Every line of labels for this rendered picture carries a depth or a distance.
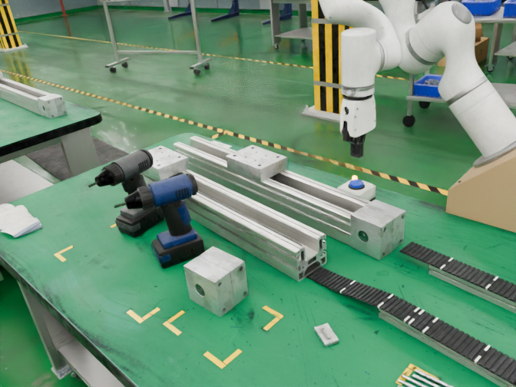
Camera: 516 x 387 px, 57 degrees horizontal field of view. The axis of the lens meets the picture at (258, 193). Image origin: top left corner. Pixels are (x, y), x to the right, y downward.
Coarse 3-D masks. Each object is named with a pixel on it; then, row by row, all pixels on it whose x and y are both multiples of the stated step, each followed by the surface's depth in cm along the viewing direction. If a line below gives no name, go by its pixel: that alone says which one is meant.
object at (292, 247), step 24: (216, 192) 136; (192, 216) 137; (216, 216) 126; (240, 216) 121; (264, 216) 122; (240, 240) 121; (264, 240) 114; (288, 240) 109; (312, 240) 111; (288, 264) 110; (312, 264) 113
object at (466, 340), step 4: (464, 336) 86; (468, 336) 86; (472, 336) 86; (460, 340) 85; (464, 340) 85; (468, 340) 85; (472, 340) 85; (456, 344) 84; (460, 344) 84; (464, 344) 84; (468, 344) 84; (452, 348) 84; (456, 348) 84; (460, 348) 83; (464, 348) 83; (460, 352) 83
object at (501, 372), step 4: (508, 360) 80; (512, 360) 80; (504, 364) 80; (508, 364) 80; (512, 364) 80; (504, 368) 79; (508, 368) 79; (512, 368) 79; (500, 372) 78; (504, 372) 78; (508, 372) 78; (512, 372) 78; (500, 376) 78; (504, 376) 77; (508, 376) 77
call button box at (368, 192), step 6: (342, 186) 135; (348, 186) 135; (366, 186) 134; (372, 186) 134; (348, 192) 132; (354, 192) 132; (360, 192) 131; (366, 192) 132; (372, 192) 134; (366, 198) 133; (372, 198) 136
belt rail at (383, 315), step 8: (384, 312) 95; (392, 320) 94; (400, 320) 92; (400, 328) 93; (408, 328) 92; (416, 336) 90; (424, 336) 90; (432, 344) 88; (440, 344) 86; (448, 352) 86; (456, 352) 84; (456, 360) 85; (464, 360) 84; (472, 368) 83; (480, 368) 82; (488, 376) 81; (496, 376) 80; (504, 384) 79
